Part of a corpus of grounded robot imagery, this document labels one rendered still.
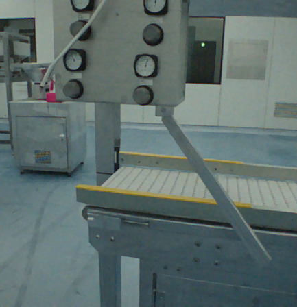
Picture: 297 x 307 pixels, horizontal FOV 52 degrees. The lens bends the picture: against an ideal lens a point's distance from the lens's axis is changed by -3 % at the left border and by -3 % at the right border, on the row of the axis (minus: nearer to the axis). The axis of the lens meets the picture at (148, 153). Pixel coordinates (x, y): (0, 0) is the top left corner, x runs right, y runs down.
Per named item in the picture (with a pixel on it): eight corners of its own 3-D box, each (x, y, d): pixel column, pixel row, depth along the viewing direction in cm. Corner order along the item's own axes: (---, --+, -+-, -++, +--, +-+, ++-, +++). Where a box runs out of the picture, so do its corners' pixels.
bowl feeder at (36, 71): (18, 100, 310) (16, 63, 300) (33, 96, 345) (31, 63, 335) (63, 101, 306) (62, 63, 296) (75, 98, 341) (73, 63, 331)
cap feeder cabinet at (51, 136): (14, 175, 316) (7, 101, 295) (38, 160, 370) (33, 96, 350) (72, 179, 311) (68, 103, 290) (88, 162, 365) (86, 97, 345)
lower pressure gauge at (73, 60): (62, 71, 51) (62, 48, 50) (66, 70, 52) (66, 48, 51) (83, 71, 50) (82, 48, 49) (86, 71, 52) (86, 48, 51)
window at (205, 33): (143, 81, 557) (145, 14, 525) (143, 81, 558) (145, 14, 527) (220, 84, 545) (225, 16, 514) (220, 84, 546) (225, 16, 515)
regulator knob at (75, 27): (66, 40, 49) (65, 11, 47) (73, 41, 51) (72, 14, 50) (85, 40, 48) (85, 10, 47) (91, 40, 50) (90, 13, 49)
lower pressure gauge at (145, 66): (132, 77, 49) (133, 53, 48) (135, 77, 50) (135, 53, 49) (156, 78, 48) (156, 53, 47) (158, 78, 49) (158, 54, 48)
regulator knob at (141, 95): (129, 106, 49) (129, 79, 48) (133, 105, 51) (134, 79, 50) (149, 107, 48) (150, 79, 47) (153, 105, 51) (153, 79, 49)
